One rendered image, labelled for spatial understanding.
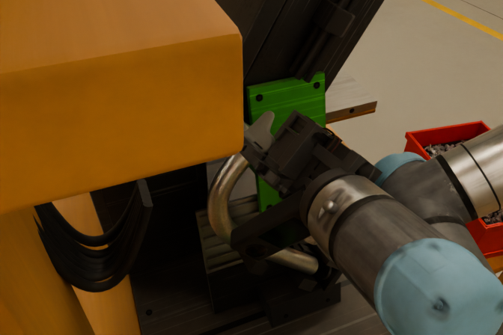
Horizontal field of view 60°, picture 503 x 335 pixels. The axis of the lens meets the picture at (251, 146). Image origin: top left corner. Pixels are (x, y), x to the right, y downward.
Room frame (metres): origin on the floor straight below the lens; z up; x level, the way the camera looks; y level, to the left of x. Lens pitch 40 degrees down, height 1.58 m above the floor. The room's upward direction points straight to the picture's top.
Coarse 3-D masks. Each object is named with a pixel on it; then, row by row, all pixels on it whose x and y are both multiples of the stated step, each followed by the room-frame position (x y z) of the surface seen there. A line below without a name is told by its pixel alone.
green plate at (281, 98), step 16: (288, 80) 0.51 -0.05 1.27; (320, 80) 0.52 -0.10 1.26; (256, 96) 0.49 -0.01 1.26; (272, 96) 0.49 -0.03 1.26; (288, 96) 0.50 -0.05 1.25; (304, 96) 0.51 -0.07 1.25; (320, 96) 0.52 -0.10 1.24; (256, 112) 0.48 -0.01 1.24; (288, 112) 0.50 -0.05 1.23; (304, 112) 0.50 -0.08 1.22; (320, 112) 0.51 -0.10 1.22; (272, 128) 0.48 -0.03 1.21; (256, 176) 0.46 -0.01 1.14; (272, 192) 0.45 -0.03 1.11
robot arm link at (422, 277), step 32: (352, 224) 0.22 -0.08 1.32; (384, 224) 0.21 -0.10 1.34; (416, 224) 0.20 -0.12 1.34; (352, 256) 0.19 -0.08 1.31; (384, 256) 0.18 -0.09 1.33; (416, 256) 0.17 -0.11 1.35; (448, 256) 0.17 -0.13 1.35; (384, 288) 0.16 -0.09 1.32; (416, 288) 0.15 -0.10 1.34; (448, 288) 0.14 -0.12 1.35; (480, 288) 0.15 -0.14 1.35; (384, 320) 0.15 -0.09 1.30; (416, 320) 0.13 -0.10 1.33; (448, 320) 0.13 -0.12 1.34; (480, 320) 0.14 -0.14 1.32
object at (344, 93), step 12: (336, 84) 0.72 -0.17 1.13; (348, 84) 0.72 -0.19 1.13; (360, 84) 0.73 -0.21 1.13; (336, 96) 0.68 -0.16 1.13; (348, 96) 0.68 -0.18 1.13; (360, 96) 0.68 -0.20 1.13; (372, 96) 0.68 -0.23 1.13; (336, 108) 0.64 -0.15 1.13; (348, 108) 0.65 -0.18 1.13; (360, 108) 0.66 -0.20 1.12; (372, 108) 0.67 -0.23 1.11; (336, 120) 0.64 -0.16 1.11
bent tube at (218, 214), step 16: (240, 160) 0.42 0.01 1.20; (224, 176) 0.41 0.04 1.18; (240, 176) 0.42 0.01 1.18; (208, 192) 0.41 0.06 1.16; (224, 192) 0.40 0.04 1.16; (208, 208) 0.40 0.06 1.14; (224, 208) 0.40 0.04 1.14; (224, 224) 0.39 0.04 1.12; (224, 240) 0.38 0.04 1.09; (272, 256) 0.39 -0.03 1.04; (288, 256) 0.40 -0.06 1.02; (304, 256) 0.41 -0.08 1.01; (304, 272) 0.40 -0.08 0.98
